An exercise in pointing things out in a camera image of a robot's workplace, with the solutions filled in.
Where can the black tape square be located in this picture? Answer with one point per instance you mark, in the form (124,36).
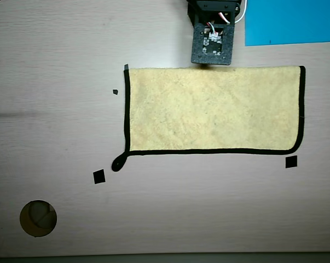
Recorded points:
(99,176)
(291,161)

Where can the yellow towel with black border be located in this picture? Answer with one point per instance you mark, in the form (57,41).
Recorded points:
(214,109)

